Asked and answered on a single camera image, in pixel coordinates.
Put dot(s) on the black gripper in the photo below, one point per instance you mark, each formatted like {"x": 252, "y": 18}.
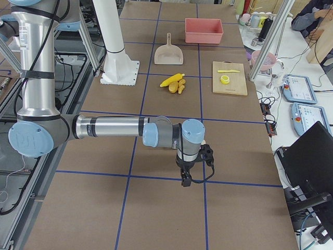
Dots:
{"x": 184, "y": 165}

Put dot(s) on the brown toy potato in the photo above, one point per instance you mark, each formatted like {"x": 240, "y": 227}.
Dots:
{"x": 173, "y": 87}

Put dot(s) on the yellow toy corn cob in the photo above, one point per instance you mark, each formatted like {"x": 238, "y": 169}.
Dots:
{"x": 171, "y": 79}

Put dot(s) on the beige plastic dustpan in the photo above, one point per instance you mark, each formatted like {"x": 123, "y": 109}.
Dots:
{"x": 168, "y": 54}

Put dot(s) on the tan toy ginger root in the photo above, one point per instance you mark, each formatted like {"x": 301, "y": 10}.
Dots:
{"x": 181, "y": 86}

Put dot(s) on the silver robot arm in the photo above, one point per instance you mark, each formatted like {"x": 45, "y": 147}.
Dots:
{"x": 40, "y": 127}

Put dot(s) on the pink plastic bin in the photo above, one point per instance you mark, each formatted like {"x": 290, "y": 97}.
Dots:
{"x": 203, "y": 30}

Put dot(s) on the yellow lemon slices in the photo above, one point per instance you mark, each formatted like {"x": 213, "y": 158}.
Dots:
{"x": 224, "y": 79}

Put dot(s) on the wooden cutting board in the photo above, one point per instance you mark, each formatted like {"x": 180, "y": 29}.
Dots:
{"x": 237, "y": 85}

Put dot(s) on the yellow plastic knife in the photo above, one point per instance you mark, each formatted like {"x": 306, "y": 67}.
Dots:
{"x": 228, "y": 71}

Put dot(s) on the black laptop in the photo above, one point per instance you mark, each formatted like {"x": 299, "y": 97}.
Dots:
{"x": 308, "y": 161}

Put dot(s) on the lower blue teach pendant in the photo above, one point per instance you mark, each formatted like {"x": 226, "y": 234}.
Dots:
{"x": 305, "y": 115}

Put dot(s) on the blue teach pendant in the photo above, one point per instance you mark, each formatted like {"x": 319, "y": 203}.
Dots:
{"x": 298, "y": 89}
{"x": 305, "y": 115}

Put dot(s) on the upper blue teach pendant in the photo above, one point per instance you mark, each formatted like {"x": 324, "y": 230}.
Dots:
{"x": 298, "y": 89}

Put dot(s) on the pink bowl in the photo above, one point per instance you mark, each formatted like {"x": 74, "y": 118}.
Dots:
{"x": 268, "y": 62}

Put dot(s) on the black bottle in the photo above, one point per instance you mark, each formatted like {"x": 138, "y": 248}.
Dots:
{"x": 265, "y": 29}

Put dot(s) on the seated person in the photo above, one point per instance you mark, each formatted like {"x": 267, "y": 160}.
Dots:
{"x": 314, "y": 22}

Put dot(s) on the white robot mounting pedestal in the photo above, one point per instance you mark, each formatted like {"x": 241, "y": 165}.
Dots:
{"x": 119, "y": 69}

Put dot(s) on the aluminium frame post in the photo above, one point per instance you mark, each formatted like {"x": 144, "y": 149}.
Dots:
{"x": 277, "y": 23}

